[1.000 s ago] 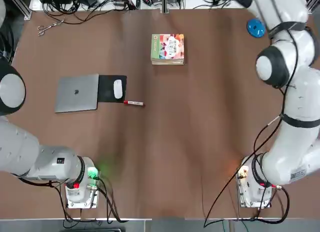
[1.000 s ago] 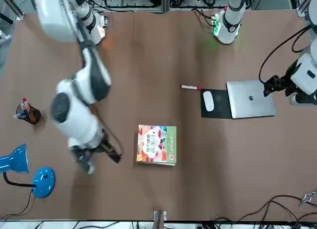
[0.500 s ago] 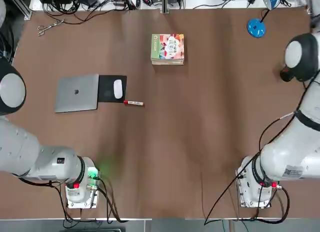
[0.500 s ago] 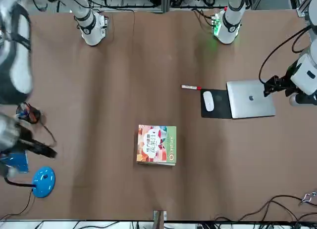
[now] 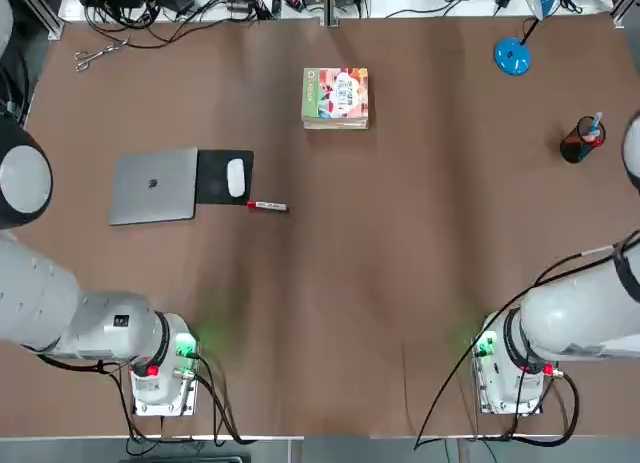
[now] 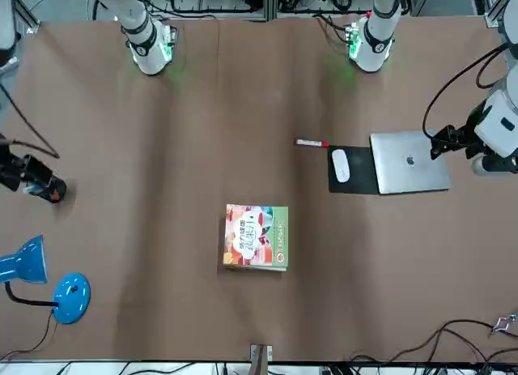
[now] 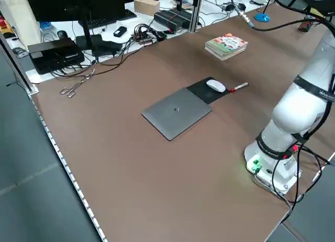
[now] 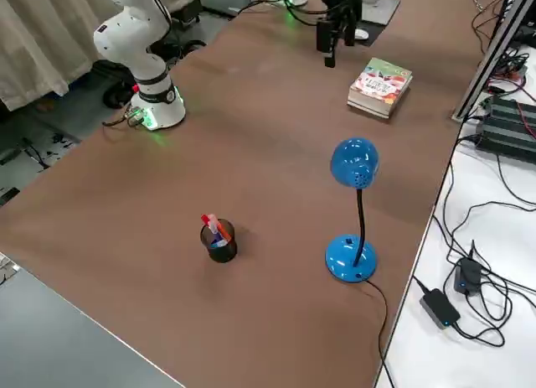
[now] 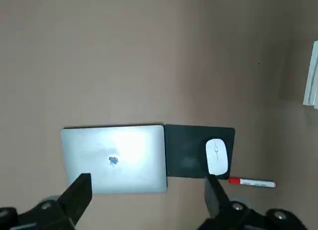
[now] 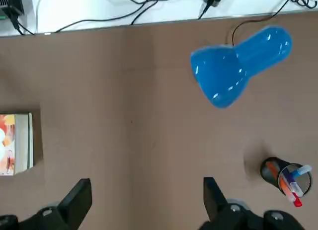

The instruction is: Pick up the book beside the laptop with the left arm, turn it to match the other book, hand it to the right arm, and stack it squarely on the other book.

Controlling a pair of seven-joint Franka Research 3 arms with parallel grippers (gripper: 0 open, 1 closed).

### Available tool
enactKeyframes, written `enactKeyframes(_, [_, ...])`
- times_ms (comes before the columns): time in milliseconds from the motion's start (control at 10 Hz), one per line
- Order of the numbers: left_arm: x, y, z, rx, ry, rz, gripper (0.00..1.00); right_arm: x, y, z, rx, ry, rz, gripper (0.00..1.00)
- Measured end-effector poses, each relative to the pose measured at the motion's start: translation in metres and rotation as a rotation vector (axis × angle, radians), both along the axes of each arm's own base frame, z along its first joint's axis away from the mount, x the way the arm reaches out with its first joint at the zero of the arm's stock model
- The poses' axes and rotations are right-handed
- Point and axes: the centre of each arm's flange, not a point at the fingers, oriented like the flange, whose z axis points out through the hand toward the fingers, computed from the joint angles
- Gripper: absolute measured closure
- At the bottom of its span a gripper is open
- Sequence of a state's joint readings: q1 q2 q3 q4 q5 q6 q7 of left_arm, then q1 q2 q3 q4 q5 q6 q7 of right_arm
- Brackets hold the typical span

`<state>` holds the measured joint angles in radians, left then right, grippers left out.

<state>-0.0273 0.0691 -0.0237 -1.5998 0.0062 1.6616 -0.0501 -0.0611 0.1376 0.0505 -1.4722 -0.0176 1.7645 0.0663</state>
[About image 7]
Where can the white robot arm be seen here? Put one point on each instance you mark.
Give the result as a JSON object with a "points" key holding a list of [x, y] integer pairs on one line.
{"points": [[301, 108]]}

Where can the grey closed laptop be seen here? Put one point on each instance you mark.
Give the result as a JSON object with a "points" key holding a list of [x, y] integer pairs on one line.
{"points": [[178, 121]]}

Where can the black mouse mat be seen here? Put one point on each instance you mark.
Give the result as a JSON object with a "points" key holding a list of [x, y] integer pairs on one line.
{"points": [[209, 97]]}

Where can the white computer mouse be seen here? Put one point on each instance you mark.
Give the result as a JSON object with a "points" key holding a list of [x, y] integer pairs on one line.
{"points": [[216, 85]]}

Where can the white marker with red cap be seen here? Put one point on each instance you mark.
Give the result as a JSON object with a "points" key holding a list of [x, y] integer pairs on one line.
{"points": [[239, 86]]}

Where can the metal scissors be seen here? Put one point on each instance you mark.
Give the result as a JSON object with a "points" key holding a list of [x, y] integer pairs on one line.
{"points": [[76, 85]]}

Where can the black power supply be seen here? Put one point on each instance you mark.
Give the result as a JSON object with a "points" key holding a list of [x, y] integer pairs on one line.
{"points": [[165, 20], [184, 16]]}

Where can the small black device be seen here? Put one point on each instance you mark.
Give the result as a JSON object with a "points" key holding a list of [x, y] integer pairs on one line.
{"points": [[120, 31]]}

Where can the black keyboard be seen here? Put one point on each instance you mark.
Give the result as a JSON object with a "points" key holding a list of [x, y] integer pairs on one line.
{"points": [[117, 17]]}

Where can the wooden block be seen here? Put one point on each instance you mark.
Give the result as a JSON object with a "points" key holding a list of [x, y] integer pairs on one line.
{"points": [[146, 5]]}

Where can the black equipment box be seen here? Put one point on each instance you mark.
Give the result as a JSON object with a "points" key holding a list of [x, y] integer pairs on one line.
{"points": [[52, 53]]}

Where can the black computer mouse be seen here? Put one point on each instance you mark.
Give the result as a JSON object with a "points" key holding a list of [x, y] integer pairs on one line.
{"points": [[62, 34]]}

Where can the blue desk lamp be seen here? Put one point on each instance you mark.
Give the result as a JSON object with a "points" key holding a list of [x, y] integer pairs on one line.
{"points": [[262, 17]]}

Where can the black computer monitor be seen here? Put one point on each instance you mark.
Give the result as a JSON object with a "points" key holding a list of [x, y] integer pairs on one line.
{"points": [[73, 4]]}

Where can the beige box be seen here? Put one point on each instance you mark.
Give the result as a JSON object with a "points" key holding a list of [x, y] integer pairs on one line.
{"points": [[21, 20]]}

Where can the red emergency stop button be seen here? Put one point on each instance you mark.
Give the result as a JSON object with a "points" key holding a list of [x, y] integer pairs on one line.
{"points": [[2, 23]]}

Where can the aluminium frame post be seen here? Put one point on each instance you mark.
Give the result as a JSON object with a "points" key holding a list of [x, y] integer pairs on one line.
{"points": [[195, 12]]}

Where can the aluminium frame rail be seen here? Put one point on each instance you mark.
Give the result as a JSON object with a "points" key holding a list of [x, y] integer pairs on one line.
{"points": [[21, 72]]}

